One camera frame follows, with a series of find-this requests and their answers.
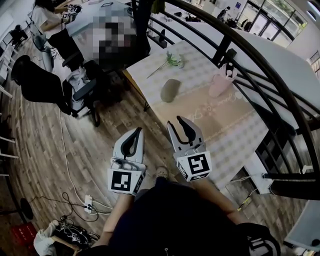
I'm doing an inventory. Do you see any black office chair with cloth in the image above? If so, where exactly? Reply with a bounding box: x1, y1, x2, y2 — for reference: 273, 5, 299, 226
61, 59, 106, 128

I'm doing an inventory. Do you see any grey-white desk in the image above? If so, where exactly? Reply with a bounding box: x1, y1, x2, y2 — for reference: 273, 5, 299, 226
283, 199, 320, 251

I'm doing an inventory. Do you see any black metal railing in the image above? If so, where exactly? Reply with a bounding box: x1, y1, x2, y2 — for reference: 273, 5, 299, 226
131, 0, 320, 201

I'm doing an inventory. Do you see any black cable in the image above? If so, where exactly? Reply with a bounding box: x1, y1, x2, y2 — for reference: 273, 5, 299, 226
28, 191, 101, 223

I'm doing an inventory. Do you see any artificial flower sprig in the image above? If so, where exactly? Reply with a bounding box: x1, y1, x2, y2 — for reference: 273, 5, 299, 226
146, 50, 186, 80

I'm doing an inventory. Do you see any white power strip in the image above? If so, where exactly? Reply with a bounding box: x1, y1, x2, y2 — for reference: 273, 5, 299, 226
83, 194, 94, 214

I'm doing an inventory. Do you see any white box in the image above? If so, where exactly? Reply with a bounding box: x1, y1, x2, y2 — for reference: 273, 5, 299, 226
246, 172, 276, 195

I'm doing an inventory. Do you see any person's beige shoe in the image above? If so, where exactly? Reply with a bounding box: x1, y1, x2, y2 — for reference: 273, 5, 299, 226
155, 165, 170, 180

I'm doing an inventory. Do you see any person's right forearm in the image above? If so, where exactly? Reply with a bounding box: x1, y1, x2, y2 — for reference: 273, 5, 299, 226
191, 177, 242, 222

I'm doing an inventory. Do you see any white cable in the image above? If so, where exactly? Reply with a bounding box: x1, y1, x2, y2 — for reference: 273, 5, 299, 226
57, 109, 87, 204

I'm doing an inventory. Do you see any person's black clothing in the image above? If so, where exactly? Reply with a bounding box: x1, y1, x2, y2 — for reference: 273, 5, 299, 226
79, 176, 282, 256

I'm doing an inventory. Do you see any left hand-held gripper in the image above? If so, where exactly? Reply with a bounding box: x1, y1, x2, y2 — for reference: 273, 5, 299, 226
107, 127, 147, 196

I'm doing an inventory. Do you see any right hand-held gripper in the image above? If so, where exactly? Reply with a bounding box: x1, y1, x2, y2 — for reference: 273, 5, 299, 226
166, 115, 213, 183

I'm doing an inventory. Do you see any black round stand base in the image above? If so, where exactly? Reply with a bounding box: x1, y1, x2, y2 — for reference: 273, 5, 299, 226
19, 197, 35, 221

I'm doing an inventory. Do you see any table with checkered cloth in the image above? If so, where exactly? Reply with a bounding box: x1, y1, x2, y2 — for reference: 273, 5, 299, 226
122, 39, 270, 191

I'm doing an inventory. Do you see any person's left forearm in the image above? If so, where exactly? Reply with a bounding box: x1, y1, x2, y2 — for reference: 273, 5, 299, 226
99, 192, 137, 249

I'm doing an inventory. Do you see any black printed bag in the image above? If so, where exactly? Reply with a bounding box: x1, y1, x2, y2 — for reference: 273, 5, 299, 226
32, 219, 101, 256

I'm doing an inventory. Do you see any yellow cable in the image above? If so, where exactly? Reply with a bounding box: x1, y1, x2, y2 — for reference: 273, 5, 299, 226
236, 196, 253, 211

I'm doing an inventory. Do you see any long white desk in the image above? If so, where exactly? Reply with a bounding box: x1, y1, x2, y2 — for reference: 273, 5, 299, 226
149, 9, 320, 111

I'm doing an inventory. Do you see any red crate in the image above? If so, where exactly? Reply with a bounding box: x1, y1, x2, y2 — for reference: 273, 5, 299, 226
10, 221, 39, 252

